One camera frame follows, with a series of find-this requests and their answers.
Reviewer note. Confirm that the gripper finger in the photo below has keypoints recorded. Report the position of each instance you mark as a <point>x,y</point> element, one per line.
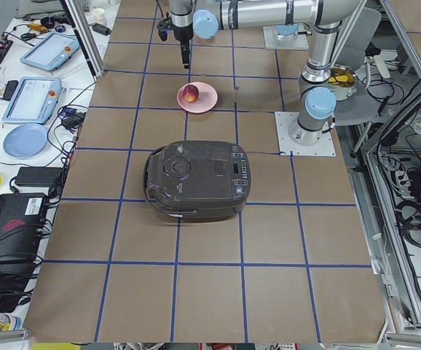
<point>185,53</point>

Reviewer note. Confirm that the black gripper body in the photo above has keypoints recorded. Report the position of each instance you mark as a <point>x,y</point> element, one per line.
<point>181,32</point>

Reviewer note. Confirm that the red apple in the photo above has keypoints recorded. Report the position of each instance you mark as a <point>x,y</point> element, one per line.
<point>190,93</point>

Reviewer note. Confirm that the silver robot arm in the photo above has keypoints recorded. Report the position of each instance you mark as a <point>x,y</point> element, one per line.
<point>317,100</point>
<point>205,18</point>

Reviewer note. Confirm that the pink plate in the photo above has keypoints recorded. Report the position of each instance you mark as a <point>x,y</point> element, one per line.
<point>207,99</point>

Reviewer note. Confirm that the steel bowl yellow contents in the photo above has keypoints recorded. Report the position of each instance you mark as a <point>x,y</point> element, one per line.
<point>342,82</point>

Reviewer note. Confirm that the blue plate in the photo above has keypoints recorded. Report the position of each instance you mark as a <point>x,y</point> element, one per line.
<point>25,141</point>

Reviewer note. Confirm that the far teach pendant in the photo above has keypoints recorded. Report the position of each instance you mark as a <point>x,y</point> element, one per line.
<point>52,52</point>

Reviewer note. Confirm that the teach pendant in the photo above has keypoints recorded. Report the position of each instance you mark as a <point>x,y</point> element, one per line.
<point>52,52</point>
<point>33,101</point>

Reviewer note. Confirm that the dark brown rice cooker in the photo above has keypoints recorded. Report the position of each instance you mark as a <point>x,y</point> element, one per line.
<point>197,179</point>

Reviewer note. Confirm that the near teach pendant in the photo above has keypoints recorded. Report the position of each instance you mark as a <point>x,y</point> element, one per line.
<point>33,101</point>

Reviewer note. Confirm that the black power adapter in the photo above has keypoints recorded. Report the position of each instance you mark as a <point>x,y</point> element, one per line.
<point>37,176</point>

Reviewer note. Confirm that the black laptop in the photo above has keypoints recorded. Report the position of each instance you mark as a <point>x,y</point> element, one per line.
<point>22,219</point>

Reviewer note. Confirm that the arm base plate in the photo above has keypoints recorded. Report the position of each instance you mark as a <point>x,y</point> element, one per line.
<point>293,140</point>
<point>286,37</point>

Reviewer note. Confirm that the aluminium frame post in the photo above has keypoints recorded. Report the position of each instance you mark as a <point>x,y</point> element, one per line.
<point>82,32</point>

